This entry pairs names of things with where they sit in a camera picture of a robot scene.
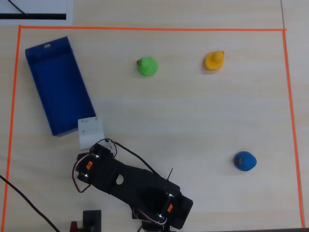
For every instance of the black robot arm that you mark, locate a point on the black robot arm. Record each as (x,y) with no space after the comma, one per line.
(135,178)

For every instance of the white paper with black stripe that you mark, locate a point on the white paper with black stripe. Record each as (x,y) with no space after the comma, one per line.
(48,7)

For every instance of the black camera stand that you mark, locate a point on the black camera stand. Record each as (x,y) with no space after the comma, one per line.
(91,221)

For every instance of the blue plastic box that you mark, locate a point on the blue plastic box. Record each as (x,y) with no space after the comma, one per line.
(60,89)

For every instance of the orange tape strip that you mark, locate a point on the orange tape strip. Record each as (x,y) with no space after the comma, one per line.
(152,29)
(292,120)
(12,120)

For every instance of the yellow rubber duck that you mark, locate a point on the yellow rubber duck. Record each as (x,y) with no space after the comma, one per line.
(213,61)

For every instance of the blue rubber duck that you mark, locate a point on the blue rubber duck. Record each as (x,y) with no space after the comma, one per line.
(245,161)

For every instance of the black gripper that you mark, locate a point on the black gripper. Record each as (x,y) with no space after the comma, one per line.
(90,132)

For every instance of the green rubber duck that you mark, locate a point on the green rubber duck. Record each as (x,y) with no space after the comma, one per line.
(147,66)

